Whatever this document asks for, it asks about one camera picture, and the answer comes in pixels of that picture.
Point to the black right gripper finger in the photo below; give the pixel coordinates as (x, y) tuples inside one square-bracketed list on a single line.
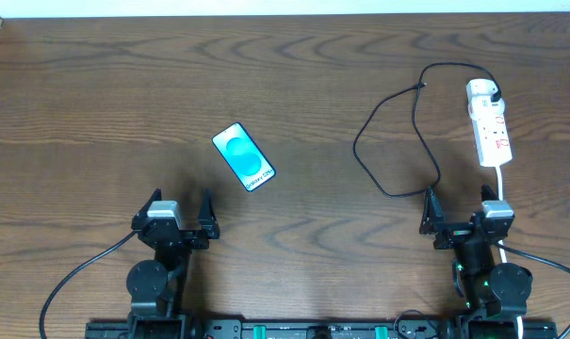
[(432, 221), (487, 193)]

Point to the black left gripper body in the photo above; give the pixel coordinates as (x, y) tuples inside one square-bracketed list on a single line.
[(186, 234)]

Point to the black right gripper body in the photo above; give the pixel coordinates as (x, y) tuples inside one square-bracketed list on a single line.
[(457, 230)]

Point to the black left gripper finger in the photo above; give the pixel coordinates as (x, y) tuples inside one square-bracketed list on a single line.
[(207, 218), (143, 211)]

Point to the blue Galaxy smartphone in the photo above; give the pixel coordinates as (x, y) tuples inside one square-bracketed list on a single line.
[(243, 156)]

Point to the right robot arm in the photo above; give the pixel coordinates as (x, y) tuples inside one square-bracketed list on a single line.
[(496, 294)]

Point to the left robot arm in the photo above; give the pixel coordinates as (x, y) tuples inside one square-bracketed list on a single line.
[(156, 286)]

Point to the white USB charger adapter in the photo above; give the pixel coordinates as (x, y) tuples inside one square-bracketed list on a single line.
[(481, 106)]

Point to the white power strip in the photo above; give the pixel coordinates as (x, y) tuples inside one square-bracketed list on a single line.
[(491, 136)]

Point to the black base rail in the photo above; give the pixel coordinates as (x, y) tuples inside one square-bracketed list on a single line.
[(236, 329)]

